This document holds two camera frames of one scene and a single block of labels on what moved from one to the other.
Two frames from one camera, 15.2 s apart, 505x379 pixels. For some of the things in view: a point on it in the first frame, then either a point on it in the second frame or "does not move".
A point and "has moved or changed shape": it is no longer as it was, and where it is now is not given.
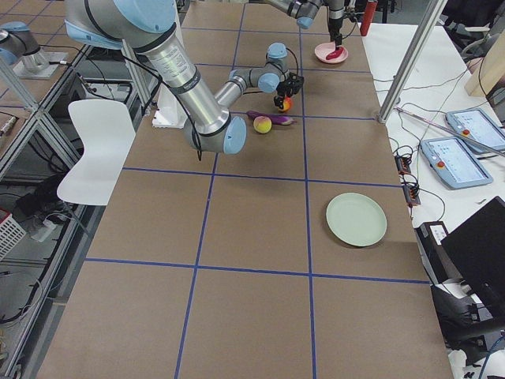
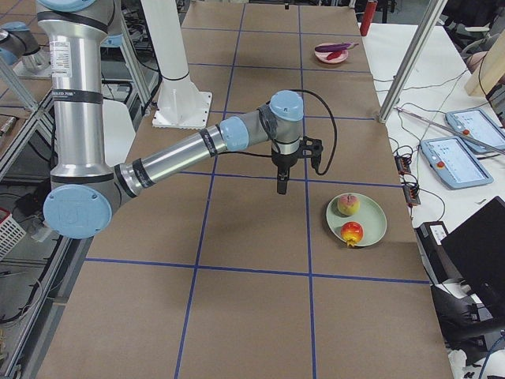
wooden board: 490,71 does not move
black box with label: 440,268 does not move
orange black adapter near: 411,195 does not move
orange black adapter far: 403,164 does not move
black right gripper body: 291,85 -> 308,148
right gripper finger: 278,100 -> 282,182
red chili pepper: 335,54 does not move
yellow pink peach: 262,125 has moved or changed shape
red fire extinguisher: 368,16 does not move
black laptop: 476,248 does not move
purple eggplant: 274,119 has moved or changed shape
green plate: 356,219 does not move
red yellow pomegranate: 287,104 has moved or changed shape
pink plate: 323,50 does not move
